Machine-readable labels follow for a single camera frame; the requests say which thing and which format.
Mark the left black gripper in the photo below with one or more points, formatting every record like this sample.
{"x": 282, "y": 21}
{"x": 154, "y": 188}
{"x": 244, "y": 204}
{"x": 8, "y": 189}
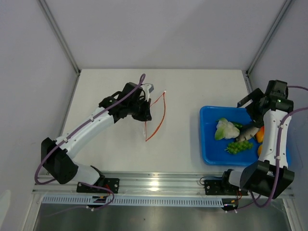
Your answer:
{"x": 146, "y": 116}

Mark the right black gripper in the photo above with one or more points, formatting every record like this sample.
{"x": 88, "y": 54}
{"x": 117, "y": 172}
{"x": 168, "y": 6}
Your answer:
{"x": 257, "y": 121}

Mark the clear zip bag orange zipper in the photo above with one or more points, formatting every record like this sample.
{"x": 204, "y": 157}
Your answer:
{"x": 158, "y": 110}

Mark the grey toy fish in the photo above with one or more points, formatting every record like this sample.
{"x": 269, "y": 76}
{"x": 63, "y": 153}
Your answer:
{"x": 246, "y": 134}

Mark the white toy cauliflower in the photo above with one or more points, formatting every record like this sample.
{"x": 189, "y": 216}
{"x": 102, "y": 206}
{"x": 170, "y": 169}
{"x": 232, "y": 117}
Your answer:
{"x": 226, "y": 130}

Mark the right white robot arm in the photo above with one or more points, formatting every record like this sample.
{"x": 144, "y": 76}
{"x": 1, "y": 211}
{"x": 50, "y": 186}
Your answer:
{"x": 269, "y": 175}

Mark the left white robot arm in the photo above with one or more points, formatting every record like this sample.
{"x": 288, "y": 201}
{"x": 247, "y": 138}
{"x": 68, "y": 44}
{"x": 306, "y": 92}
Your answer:
{"x": 58, "y": 155}

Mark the green toy chili pepper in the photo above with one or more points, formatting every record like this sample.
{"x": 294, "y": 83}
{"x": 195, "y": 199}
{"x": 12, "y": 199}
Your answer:
{"x": 237, "y": 125}

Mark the green toy grapes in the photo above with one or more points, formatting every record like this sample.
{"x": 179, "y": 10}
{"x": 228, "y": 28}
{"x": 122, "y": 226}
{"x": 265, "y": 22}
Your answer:
{"x": 237, "y": 147}

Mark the blue plastic tray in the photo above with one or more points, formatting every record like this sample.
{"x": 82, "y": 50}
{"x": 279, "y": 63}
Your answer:
{"x": 213, "y": 151}

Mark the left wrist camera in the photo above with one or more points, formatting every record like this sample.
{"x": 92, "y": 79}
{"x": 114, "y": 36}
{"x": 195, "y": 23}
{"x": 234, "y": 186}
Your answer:
{"x": 147, "y": 89}

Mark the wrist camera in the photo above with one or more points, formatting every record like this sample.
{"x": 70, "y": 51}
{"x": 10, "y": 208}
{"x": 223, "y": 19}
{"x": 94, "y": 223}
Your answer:
{"x": 277, "y": 88}
{"x": 147, "y": 89}

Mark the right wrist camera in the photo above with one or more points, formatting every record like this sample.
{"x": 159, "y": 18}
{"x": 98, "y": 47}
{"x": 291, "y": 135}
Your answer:
{"x": 277, "y": 88}

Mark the right aluminium frame post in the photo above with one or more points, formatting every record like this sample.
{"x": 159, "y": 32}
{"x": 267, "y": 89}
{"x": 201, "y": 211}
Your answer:
{"x": 270, "y": 34}

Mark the aluminium frame post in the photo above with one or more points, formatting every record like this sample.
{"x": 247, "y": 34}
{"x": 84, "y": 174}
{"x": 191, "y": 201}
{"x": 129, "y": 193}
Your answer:
{"x": 270, "y": 34}
{"x": 58, "y": 34}

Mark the aluminium mounting rail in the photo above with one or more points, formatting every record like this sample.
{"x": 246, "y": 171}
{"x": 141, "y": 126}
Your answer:
{"x": 148, "y": 184}

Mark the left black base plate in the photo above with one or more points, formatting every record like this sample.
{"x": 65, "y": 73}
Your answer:
{"x": 109, "y": 183}

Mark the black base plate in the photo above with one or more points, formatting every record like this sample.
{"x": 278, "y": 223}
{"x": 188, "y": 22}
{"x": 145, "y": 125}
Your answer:
{"x": 109, "y": 183}
{"x": 218, "y": 186}

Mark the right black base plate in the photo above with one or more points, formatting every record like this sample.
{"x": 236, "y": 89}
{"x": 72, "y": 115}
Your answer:
{"x": 218, "y": 186}

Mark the white slotted cable duct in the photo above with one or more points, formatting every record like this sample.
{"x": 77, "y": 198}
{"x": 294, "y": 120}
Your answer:
{"x": 132, "y": 200}

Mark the left aluminium frame post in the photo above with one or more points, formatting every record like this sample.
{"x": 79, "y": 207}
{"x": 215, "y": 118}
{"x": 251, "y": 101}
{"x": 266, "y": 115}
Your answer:
{"x": 58, "y": 34}

